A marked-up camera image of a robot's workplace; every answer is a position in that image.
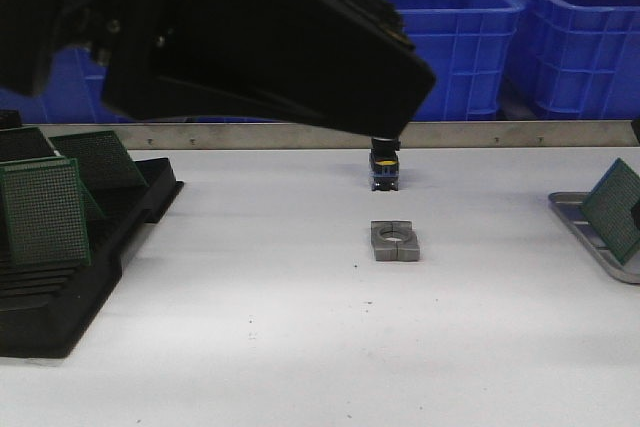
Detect grey split clamp block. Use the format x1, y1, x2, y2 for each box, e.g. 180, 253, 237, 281
370, 220, 421, 262

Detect green perfboard front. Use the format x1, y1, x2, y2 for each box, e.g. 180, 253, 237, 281
1, 156, 91, 267

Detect blue crate right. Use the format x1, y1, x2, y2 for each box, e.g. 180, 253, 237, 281
505, 0, 639, 120

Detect steel table edge rail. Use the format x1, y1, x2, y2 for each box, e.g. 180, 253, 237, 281
37, 120, 639, 150

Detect red emergency stop button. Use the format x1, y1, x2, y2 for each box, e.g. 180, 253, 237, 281
369, 138, 400, 191

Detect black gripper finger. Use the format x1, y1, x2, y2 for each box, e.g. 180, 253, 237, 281
102, 0, 436, 138
630, 116, 640, 241

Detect blue crate centre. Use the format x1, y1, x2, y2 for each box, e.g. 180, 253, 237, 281
387, 0, 523, 121

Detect black slotted board rack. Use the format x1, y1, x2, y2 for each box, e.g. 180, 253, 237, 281
1, 110, 183, 359

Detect green perfboard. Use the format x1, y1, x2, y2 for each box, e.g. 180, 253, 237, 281
49, 130, 147, 191
580, 158, 639, 265
1, 156, 91, 267
0, 127, 56, 162

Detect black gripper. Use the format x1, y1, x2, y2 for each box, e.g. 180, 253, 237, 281
0, 0, 171, 98

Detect blue crate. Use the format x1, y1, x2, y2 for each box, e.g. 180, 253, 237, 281
387, 0, 523, 121
1, 48, 140, 124
505, 0, 639, 120

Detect silver metal tray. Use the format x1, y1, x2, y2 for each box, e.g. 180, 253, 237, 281
548, 192, 639, 285

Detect blue crate left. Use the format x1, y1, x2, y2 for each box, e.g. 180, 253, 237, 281
1, 48, 140, 124

